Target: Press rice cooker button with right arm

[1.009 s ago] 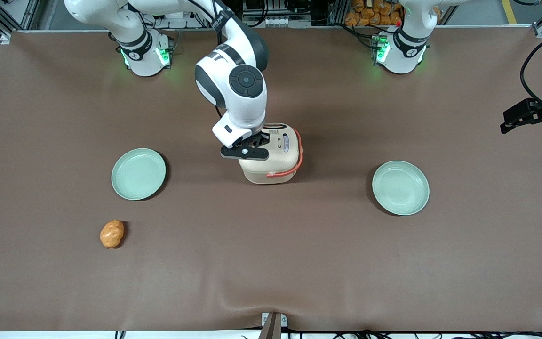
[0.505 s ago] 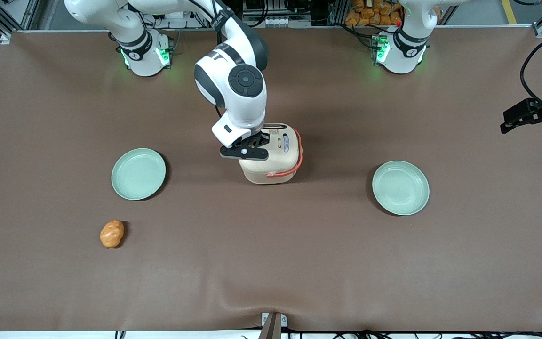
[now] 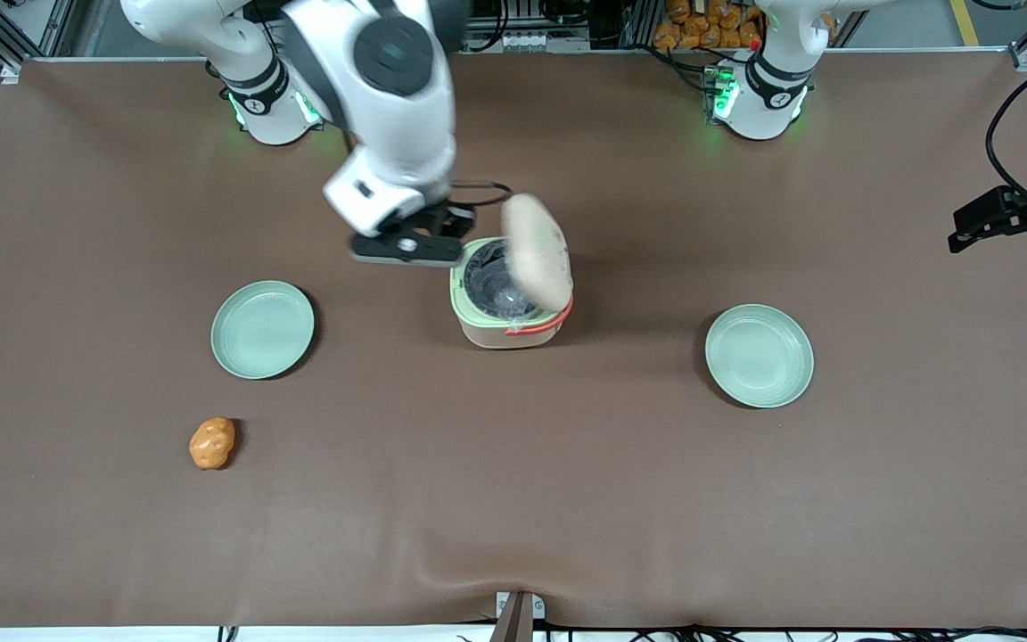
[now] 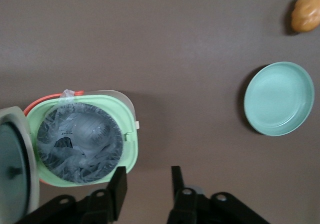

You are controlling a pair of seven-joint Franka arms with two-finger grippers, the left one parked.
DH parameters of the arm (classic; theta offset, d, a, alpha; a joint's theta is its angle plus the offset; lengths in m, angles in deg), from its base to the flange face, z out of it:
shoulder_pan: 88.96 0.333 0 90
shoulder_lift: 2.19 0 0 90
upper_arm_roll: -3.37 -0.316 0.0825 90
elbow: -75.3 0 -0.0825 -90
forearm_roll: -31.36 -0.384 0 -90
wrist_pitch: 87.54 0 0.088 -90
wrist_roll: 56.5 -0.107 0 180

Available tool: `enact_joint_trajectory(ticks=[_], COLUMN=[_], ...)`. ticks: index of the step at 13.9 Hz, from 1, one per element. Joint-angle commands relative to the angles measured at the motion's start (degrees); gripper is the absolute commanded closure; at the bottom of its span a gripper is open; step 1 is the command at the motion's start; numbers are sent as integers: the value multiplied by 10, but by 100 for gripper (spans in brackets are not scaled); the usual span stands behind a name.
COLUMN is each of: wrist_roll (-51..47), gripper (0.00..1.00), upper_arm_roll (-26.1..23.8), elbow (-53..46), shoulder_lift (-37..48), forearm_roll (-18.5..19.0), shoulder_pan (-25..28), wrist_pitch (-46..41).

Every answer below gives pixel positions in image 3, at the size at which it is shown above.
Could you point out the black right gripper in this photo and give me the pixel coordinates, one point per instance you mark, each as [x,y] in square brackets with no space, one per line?
[453,218]

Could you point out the cream rice cooker lid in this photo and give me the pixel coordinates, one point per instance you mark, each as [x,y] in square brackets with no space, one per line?
[538,250]

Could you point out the cream rice cooker body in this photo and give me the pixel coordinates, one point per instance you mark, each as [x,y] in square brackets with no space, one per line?
[487,325]

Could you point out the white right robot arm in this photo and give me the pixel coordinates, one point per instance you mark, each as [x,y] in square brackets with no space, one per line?
[389,89]

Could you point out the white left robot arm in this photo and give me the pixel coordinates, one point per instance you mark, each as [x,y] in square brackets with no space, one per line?
[763,98]

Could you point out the light green round plate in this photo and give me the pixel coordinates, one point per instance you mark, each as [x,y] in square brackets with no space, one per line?
[759,356]
[262,329]

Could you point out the brown table mat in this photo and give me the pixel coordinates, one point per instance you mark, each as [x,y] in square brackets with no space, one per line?
[513,499]

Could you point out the bag of orange bread rolls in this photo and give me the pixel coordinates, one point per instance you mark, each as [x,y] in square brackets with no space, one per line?
[710,22]

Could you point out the orange bread roll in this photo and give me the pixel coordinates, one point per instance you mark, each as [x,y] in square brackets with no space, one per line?
[212,443]

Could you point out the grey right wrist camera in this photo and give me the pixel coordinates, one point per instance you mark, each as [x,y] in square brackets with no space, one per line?
[406,251]

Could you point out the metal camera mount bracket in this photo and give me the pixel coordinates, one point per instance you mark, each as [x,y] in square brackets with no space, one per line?
[518,615]

